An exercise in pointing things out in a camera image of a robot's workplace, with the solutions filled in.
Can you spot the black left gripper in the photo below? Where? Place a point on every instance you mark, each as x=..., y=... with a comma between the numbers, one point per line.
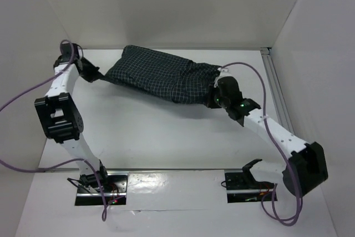
x=94, y=74

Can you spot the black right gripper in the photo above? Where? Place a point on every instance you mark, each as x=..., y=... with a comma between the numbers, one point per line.
x=211, y=96

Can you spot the dark checkered pillowcase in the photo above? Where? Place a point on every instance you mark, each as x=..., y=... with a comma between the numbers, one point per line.
x=166, y=76

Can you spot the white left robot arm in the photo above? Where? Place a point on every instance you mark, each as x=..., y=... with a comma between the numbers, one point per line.
x=60, y=118

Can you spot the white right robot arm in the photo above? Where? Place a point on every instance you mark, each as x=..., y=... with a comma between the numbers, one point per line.
x=305, y=166

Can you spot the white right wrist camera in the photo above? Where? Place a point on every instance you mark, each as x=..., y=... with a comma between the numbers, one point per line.
x=223, y=72

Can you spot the aluminium frame rail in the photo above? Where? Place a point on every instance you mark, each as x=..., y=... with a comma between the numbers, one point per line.
x=276, y=91

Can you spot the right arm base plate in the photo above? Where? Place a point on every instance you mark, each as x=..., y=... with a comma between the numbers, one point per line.
x=242, y=189

